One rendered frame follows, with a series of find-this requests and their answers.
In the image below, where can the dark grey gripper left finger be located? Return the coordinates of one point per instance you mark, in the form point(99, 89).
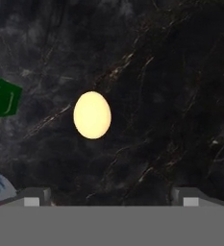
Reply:
point(36, 194)

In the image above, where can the green milk carton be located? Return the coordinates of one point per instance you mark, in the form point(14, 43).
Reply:
point(4, 97)

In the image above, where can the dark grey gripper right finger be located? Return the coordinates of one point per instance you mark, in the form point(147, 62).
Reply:
point(187, 193)

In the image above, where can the pale yellow egg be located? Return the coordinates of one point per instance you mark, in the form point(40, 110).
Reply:
point(92, 115)

